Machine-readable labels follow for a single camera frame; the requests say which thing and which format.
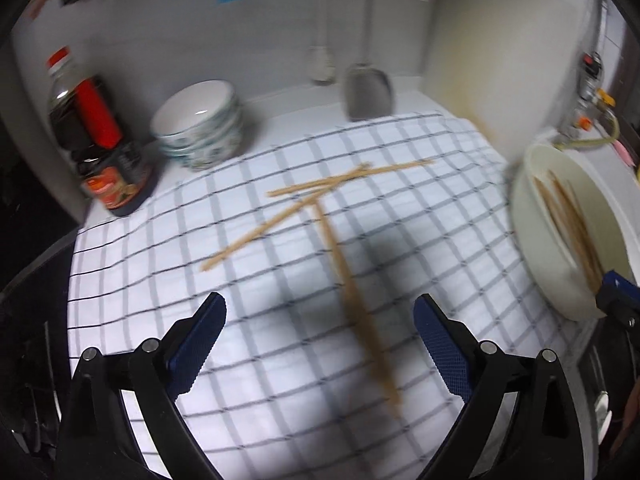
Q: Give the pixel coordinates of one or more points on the white checked cloth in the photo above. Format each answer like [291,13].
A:
[280,310]

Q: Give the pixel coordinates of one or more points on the pink object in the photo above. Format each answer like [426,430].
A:
[624,152]

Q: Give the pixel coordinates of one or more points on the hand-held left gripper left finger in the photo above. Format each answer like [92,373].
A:
[197,345]

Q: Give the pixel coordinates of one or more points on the metal gas valve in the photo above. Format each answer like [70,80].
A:
[595,80]

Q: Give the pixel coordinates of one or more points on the white ladle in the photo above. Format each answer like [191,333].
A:
[322,65]

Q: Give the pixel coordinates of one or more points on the cream round basin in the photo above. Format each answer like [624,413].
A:
[540,270]

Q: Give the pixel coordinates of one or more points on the wooden chopstick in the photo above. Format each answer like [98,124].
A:
[390,169]
[587,232]
[250,237]
[575,220]
[320,180]
[355,300]
[565,232]

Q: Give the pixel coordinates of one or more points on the soy sauce bottle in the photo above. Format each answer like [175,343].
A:
[115,180]

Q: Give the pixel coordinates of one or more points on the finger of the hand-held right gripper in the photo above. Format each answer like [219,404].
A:
[617,295]

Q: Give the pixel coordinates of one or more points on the white cutting board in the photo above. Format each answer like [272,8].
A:
[500,60]

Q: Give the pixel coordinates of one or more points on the patterned ceramic bowl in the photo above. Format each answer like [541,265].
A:
[225,132]
[195,105]
[220,157]

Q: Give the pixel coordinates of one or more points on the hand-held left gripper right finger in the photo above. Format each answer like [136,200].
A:
[445,350]

